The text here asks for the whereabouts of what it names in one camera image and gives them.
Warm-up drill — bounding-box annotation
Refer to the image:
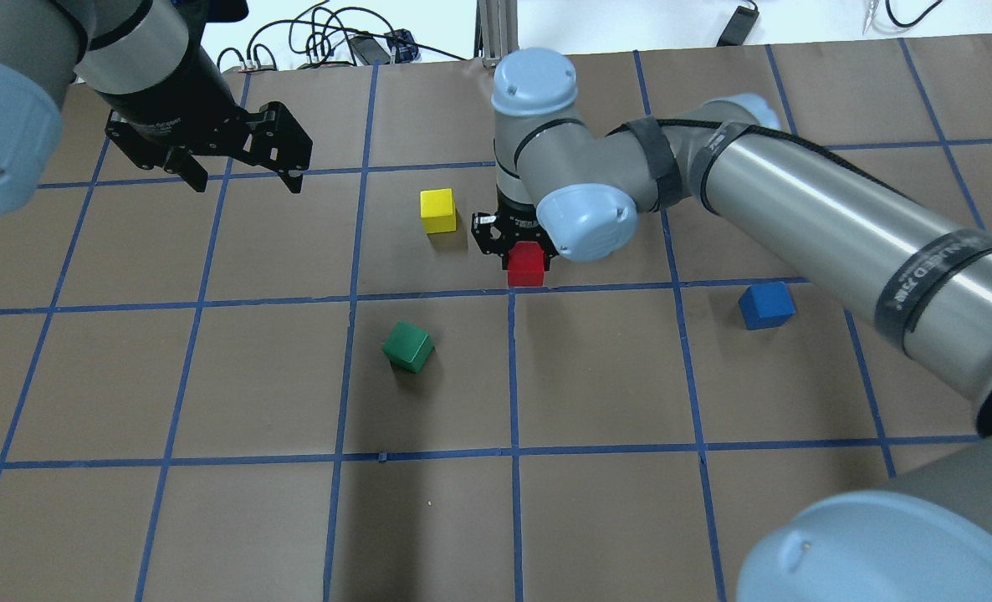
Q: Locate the black power brick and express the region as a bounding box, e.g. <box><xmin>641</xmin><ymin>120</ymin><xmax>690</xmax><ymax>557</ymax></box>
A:
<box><xmin>715</xmin><ymin>5</ymin><xmax>759</xmax><ymax>47</ymax></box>

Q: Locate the blue block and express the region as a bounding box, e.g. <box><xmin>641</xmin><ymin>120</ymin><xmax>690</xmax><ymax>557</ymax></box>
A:
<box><xmin>738</xmin><ymin>281</ymin><xmax>797</xmax><ymax>331</ymax></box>

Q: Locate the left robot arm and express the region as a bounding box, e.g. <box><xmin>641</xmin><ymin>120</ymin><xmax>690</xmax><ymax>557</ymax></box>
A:
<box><xmin>0</xmin><ymin>1</ymin><xmax>313</xmax><ymax>216</ymax></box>

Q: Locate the yellow block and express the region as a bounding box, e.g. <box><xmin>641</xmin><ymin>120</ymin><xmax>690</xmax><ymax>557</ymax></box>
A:
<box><xmin>419</xmin><ymin>188</ymin><xmax>458</xmax><ymax>235</ymax></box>

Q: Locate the black cable bundle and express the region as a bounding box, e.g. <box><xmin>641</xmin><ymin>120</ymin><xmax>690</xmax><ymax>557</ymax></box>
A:
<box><xmin>216</xmin><ymin>2</ymin><xmax>472</xmax><ymax>74</ymax></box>

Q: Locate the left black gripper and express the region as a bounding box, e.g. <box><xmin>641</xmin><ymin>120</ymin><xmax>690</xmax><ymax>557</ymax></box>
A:
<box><xmin>105</xmin><ymin>42</ymin><xmax>313</xmax><ymax>194</ymax></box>

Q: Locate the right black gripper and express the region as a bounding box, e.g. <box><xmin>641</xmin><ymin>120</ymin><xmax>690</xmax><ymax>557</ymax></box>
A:
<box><xmin>472</xmin><ymin>196</ymin><xmax>560</xmax><ymax>260</ymax></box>

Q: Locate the green block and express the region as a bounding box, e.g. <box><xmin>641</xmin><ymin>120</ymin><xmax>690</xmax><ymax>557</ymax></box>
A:
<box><xmin>381</xmin><ymin>321</ymin><xmax>435</xmax><ymax>374</ymax></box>

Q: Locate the aluminium frame post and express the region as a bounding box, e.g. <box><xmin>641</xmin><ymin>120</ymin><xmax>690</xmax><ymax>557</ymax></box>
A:
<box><xmin>474</xmin><ymin>0</ymin><xmax>520</xmax><ymax>69</ymax></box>

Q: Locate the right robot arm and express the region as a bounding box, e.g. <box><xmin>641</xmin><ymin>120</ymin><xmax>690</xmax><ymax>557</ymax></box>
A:
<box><xmin>472</xmin><ymin>47</ymin><xmax>992</xmax><ymax>601</ymax></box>

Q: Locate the red block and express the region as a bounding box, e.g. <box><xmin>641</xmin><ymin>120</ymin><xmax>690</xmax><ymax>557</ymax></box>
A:
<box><xmin>506</xmin><ymin>241</ymin><xmax>546</xmax><ymax>288</ymax></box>

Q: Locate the black power adapter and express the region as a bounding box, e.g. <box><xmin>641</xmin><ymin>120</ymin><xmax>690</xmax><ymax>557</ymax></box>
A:
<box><xmin>347</xmin><ymin>32</ymin><xmax>392</xmax><ymax>65</ymax></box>

